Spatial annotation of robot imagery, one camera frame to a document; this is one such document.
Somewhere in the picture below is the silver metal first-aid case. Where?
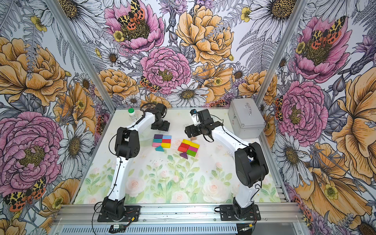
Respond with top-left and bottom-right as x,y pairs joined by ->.
228,98 -> 265,139

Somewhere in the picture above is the aluminium front rail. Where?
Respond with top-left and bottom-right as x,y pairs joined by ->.
50,203 -> 309,235

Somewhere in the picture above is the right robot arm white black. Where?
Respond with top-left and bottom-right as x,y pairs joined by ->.
185,109 -> 269,221

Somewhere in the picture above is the yellow block long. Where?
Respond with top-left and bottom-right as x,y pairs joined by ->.
182,140 -> 192,146

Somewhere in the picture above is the magenta block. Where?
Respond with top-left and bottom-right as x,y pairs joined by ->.
189,146 -> 198,152

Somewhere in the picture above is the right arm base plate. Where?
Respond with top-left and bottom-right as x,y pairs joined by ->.
215,203 -> 261,221

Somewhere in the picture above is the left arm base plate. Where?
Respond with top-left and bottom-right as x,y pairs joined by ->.
97,205 -> 141,222

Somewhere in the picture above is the small circuit board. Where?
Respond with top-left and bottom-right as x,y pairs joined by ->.
108,224 -> 126,234

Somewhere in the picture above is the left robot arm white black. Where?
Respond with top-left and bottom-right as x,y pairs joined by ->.
98,103 -> 170,222

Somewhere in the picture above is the green block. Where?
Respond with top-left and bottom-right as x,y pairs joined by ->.
186,150 -> 197,157

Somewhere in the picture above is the white bottle green cap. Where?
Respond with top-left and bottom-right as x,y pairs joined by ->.
128,108 -> 138,122

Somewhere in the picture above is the purple triangle block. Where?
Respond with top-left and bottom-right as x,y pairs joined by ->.
180,152 -> 188,159

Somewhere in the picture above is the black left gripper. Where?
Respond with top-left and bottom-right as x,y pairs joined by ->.
150,117 -> 169,132

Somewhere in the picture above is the purple rectangular block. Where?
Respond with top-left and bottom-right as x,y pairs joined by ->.
154,134 -> 163,139

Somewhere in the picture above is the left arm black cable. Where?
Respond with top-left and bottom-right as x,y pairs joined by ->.
132,102 -> 158,130

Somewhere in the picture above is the red block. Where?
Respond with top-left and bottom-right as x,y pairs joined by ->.
162,139 -> 171,144
178,146 -> 188,152
179,143 -> 190,149

